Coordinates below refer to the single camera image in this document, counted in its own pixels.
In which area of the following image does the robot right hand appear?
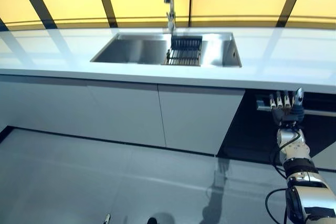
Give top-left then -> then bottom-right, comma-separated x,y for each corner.
268,87 -> 306,130

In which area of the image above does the silver dishwasher door handle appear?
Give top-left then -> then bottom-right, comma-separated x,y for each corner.
255,99 -> 336,118

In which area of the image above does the black built-in dishwasher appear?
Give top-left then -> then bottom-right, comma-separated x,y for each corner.
217,89 -> 336,162

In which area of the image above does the white cabinet door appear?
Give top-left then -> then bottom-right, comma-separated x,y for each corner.
311,144 -> 336,172
86,80 -> 167,148
0,74 -> 106,142
156,83 -> 246,156

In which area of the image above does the black sink drying rack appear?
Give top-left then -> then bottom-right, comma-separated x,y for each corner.
162,35 -> 204,66

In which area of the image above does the chrome pull-down kitchen faucet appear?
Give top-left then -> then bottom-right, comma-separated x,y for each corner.
163,0 -> 176,35

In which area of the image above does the stainless steel sink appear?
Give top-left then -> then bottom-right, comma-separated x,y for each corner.
89,32 -> 243,68

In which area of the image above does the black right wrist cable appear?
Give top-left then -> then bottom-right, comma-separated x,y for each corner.
265,132 -> 301,224

